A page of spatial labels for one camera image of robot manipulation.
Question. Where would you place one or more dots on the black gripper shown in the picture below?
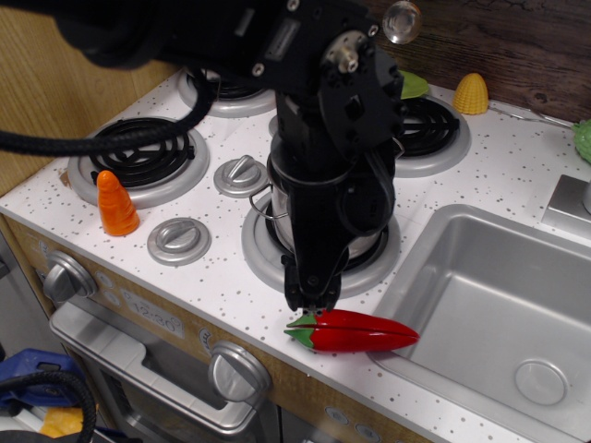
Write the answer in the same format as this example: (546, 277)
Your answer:
(327, 214)

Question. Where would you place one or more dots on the red toy chili pepper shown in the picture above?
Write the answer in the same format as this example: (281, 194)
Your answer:
(342, 331)

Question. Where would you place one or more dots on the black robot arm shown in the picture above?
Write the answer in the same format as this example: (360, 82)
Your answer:
(338, 101)

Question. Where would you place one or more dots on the stainless steel pot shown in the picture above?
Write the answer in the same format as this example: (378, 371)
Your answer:
(277, 207)

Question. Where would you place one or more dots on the silver oven knob right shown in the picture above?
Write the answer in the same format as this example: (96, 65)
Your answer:
(237, 375)

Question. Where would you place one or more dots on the silver oven knob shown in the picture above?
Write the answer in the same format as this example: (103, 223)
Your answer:
(237, 375)
(67, 278)

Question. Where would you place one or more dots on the silver stovetop knob middle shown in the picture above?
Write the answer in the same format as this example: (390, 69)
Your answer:
(241, 177)

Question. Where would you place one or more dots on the silver stovetop knob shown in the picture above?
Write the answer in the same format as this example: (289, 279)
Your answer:
(179, 242)
(241, 177)

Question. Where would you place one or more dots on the silver stovetop knob front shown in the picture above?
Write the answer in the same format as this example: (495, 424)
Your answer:
(179, 242)

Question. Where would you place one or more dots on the silver toy sink basin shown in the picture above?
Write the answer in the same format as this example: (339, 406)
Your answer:
(503, 315)

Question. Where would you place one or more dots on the front left black burner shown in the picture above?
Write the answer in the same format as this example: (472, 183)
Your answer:
(152, 175)

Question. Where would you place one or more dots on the back right black burner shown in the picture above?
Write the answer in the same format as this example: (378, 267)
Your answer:
(435, 139)

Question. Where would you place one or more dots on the orange toy carrot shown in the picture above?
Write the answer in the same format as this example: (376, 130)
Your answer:
(118, 213)

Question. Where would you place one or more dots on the back left black burner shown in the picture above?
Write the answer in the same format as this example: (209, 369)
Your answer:
(230, 100)

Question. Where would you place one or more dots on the green toy plate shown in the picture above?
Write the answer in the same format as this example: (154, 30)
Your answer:
(414, 86)

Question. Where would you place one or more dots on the silver oven knob left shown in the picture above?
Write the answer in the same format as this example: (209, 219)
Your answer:
(67, 278)

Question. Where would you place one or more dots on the yellow toy corn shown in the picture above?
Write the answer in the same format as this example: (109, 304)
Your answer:
(471, 95)

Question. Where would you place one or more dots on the yellow object on floor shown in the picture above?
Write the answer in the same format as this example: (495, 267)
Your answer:
(62, 422)

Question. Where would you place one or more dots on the blue object on floor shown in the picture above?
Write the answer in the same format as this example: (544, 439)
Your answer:
(32, 361)

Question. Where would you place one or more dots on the hanging steel ladle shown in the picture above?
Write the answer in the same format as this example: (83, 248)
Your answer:
(402, 22)

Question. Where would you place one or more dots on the green toy vegetable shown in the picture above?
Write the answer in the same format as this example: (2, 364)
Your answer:
(582, 139)

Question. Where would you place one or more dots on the silver oven door handle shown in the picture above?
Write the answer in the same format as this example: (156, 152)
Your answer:
(161, 394)

